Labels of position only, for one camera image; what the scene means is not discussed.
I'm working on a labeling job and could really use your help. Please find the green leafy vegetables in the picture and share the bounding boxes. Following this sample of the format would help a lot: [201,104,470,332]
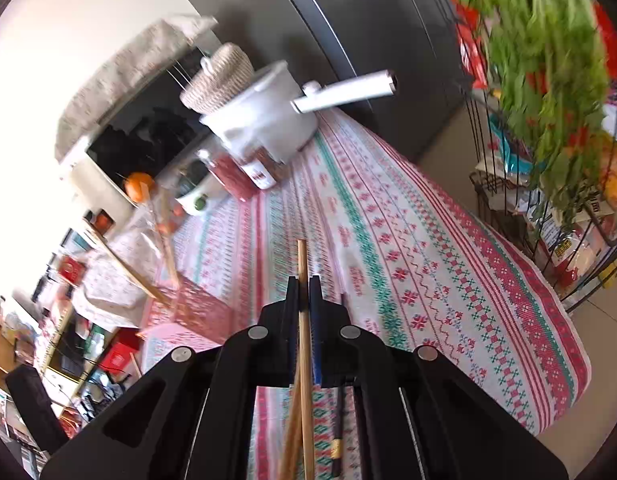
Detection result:
[458,0,610,228]

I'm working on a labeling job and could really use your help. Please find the clear jar with tangerines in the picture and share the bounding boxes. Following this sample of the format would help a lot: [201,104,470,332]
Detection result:
[150,185,188,234]

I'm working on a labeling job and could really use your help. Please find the large orange fruit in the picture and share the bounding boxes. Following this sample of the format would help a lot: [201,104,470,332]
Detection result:
[124,172,154,204]

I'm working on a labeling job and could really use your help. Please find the jar of red goji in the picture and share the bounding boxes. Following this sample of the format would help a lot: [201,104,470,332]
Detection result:
[198,148,258,202]

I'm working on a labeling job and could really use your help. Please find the black chopstick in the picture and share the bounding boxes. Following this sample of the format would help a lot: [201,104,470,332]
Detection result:
[330,291,351,480]

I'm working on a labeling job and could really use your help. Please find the woven basket lid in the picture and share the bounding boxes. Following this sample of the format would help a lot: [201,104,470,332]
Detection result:
[180,42,254,115]

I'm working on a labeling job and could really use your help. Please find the white bowl with squash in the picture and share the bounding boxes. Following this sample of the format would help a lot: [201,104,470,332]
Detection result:
[175,159,228,216]

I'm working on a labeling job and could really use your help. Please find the jar with white label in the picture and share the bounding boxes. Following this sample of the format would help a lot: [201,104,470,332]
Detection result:
[237,146,284,191]

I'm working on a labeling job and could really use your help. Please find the grey refrigerator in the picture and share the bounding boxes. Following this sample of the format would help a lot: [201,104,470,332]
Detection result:
[189,0,463,162]

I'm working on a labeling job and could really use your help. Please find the pink perforated utensil holder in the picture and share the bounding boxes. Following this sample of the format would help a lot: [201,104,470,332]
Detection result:
[172,276,234,344]

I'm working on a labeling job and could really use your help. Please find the floral cloth on microwave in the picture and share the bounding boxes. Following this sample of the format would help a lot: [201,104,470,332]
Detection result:
[54,14,217,162]

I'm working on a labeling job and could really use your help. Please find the black wire rack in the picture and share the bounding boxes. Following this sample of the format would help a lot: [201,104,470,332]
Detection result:
[417,0,617,313]

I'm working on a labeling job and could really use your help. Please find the white rice cooker pot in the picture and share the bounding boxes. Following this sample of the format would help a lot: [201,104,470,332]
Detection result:
[200,61,397,162]

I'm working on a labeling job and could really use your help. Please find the red box on floor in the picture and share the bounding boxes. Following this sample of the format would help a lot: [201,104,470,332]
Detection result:
[99,341,140,374]

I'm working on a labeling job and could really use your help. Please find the floral cloth on side table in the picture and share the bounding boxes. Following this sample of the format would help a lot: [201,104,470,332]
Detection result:
[72,208,162,332]

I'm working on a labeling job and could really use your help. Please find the black microwave oven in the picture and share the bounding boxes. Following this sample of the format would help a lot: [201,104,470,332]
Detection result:
[70,47,211,214]

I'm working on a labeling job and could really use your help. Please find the patterned red green tablecloth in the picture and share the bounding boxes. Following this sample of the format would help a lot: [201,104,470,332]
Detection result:
[138,106,593,480]

